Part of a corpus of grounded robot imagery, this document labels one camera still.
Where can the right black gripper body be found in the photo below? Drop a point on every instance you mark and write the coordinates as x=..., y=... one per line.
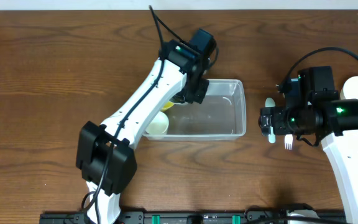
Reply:
x=266, y=121

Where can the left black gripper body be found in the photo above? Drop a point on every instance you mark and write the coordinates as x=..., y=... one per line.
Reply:
x=196, y=94

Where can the yellow plastic cup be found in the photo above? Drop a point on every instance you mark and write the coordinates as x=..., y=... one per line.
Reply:
x=167, y=106

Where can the clear plastic container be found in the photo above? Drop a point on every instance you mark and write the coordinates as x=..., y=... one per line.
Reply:
x=221, y=115

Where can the white plastic cup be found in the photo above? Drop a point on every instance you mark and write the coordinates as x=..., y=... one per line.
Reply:
x=159, y=125

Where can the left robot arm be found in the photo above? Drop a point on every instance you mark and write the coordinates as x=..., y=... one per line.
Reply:
x=105, y=154

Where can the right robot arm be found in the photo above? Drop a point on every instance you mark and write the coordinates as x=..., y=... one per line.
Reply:
x=313, y=106

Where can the mint green plastic spoon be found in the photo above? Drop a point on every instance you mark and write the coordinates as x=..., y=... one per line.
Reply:
x=271, y=137

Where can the pink plastic fork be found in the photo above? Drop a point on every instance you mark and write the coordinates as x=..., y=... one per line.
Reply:
x=288, y=141

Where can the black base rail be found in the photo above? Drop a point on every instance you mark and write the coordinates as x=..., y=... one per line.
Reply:
x=252, y=216

